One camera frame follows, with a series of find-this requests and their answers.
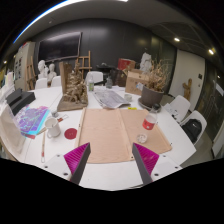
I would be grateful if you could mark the white ceramic mug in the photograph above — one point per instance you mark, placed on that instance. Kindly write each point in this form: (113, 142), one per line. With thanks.
(52, 129)

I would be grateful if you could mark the iridescent purple teal sheet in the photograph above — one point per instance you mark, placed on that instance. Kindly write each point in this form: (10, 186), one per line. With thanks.
(31, 120)

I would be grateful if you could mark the long ceiling light strip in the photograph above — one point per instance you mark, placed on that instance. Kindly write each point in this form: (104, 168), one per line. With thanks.
(46, 15)

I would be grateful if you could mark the white plastic chair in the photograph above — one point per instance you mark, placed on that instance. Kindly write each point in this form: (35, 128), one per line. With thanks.
(41, 84)
(56, 81)
(200, 116)
(180, 105)
(97, 77)

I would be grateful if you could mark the small white plaster bust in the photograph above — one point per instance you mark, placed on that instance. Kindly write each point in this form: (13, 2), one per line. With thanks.
(52, 72)

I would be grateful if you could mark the dried plant in grey pot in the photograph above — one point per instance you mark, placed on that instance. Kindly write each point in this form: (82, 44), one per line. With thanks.
(151, 96)

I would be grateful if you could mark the white cabinet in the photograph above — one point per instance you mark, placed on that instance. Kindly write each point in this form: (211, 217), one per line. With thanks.
(21, 63)

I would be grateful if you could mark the clear red-labelled water bottle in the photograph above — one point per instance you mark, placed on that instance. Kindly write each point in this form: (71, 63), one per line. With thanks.
(149, 122)

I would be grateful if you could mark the plastic-wrapped white panel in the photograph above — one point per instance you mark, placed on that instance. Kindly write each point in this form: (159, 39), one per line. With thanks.
(10, 133)

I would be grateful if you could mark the round ceiling spotlights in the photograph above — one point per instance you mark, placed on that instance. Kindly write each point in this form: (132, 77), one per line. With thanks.
(176, 39)

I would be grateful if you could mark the green-labelled spray bottle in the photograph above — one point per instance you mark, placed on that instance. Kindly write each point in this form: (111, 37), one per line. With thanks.
(90, 84)

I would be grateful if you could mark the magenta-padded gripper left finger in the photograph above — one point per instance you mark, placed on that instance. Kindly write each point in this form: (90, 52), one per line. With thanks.
(75, 160)

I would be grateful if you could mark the black backpack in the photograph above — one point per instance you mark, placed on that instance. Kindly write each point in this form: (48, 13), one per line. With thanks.
(191, 129)

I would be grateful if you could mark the white plaster sculpture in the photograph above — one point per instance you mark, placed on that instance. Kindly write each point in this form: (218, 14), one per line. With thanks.
(145, 62)

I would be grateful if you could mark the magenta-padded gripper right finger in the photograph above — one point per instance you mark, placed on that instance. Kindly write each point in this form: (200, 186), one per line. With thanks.
(148, 160)

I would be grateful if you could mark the flat round red coaster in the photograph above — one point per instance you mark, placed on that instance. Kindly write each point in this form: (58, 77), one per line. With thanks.
(70, 133)

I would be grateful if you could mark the brown sculpture on wooden base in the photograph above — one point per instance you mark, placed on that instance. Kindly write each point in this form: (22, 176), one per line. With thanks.
(75, 91)

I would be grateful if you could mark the black wall monitor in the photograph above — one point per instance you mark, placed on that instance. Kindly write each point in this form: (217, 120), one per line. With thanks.
(60, 46)

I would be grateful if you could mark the clear glass bottle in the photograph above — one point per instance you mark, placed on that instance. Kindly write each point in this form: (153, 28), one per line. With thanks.
(109, 83)

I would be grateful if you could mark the wooden figure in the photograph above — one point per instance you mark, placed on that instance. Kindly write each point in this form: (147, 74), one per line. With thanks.
(187, 89)

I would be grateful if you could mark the wooden easel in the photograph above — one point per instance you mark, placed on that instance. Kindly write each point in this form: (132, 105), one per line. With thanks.
(84, 61)
(30, 75)

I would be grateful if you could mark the brown cardboard box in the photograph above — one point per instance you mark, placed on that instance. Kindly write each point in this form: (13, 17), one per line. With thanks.
(135, 83)

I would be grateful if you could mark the folded grey newspaper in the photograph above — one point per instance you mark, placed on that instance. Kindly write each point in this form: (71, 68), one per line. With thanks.
(110, 98)

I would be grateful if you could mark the red box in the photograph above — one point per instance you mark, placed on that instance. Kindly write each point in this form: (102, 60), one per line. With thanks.
(126, 64)

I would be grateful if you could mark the large white plaster bust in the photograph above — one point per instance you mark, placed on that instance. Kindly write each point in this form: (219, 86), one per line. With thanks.
(41, 68)

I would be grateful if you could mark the small grey cup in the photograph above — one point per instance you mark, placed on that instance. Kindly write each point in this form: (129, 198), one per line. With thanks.
(128, 97)

